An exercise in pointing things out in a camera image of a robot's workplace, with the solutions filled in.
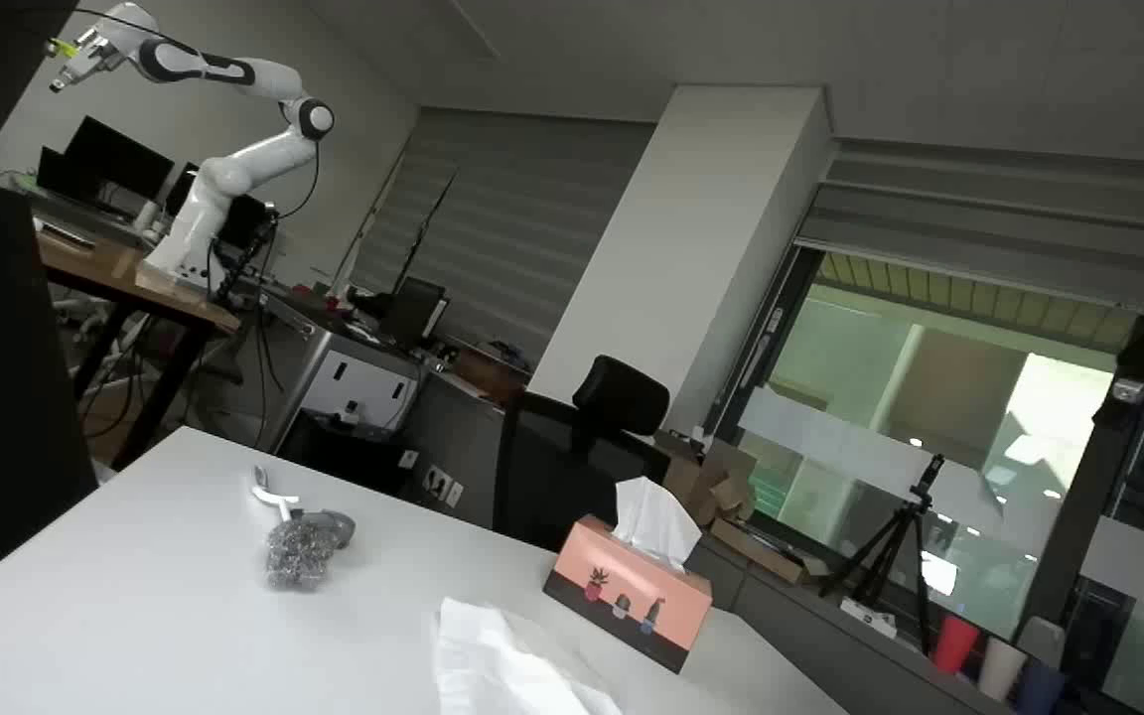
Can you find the black partition panel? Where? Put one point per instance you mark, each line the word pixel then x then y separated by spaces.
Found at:
pixel 3 398

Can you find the blue cup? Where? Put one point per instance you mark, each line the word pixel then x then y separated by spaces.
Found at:
pixel 1037 688

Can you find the flat cardboard piece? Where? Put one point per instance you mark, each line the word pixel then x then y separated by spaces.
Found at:
pixel 757 550

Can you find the black camera rig stand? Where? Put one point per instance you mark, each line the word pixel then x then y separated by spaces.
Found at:
pixel 1131 450

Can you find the grey low cabinet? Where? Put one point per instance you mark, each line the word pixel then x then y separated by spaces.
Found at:
pixel 812 650

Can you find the small white plastic piece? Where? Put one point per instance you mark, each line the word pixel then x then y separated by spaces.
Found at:
pixel 277 496

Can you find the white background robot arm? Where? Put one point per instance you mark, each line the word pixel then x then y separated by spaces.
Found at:
pixel 244 161

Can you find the grey metal computer case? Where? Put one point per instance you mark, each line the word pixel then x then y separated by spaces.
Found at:
pixel 336 383

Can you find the pink tissue box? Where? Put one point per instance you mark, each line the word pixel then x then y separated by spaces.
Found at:
pixel 627 603

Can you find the open cardboard box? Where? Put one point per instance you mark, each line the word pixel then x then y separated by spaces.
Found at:
pixel 714 487

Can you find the small black monitor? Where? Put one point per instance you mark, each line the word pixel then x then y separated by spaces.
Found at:
pixel 415 311

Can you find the red cup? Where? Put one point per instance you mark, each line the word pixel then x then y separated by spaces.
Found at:
pixel 957 644

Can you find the black office chair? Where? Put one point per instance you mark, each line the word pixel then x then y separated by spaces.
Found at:
pixel 553 464

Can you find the large black monitor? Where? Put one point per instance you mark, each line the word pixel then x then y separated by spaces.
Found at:
pixel 101 161

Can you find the white cup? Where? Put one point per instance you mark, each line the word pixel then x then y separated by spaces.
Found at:
pixel 1000 664

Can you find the wooden desk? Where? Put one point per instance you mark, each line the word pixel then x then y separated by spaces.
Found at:
pixel 137 279

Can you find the crumpled grey cloth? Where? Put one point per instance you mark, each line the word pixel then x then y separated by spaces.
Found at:
pixel 306 548

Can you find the black camera tripod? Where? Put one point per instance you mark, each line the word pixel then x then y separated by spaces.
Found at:
pixel 913 538

